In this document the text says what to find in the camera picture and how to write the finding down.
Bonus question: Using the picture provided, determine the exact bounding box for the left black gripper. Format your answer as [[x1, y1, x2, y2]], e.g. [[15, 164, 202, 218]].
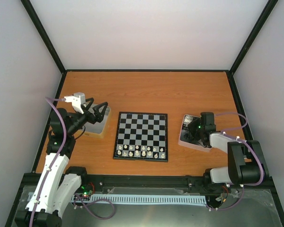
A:
[[68, 98, 109, 135]]

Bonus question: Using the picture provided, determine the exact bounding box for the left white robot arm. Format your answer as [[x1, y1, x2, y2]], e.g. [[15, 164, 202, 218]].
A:
[[15, 93, 108, 227]]

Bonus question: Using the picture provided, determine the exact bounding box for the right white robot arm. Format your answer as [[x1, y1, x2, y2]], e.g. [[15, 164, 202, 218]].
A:
[[187, 112, 270, 187]]

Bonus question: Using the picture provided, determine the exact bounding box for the left green-lit circuit board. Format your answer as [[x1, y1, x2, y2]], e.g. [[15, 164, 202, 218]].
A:
[[73, 183, 95, 201]]

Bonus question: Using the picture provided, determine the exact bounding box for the right pink tray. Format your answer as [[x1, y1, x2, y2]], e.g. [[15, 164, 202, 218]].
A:
[[178, 114, 211, 152]]

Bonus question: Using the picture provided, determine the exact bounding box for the left metal tray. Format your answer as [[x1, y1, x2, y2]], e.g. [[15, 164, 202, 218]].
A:
[[83, 106, 112, 139]]

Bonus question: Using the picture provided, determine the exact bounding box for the black and silver chessboard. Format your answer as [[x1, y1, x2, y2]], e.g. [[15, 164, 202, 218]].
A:
[[113, 112, 169, 162]]

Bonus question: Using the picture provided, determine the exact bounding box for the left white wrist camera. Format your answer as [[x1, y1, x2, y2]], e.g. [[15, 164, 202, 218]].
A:
[[64, 92, 86, 114]]

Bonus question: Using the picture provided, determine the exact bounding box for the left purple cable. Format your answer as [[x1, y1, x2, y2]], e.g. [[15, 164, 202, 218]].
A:
[[28, 96, 115, 227]]

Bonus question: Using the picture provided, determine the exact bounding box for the black aluminium frame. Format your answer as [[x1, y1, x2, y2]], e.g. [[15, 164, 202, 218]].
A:
[[5, 0, 278, 227]]

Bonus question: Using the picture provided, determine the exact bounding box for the light blue cable duct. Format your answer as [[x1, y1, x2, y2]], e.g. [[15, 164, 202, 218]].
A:
[[28, 192, 208, 205]]

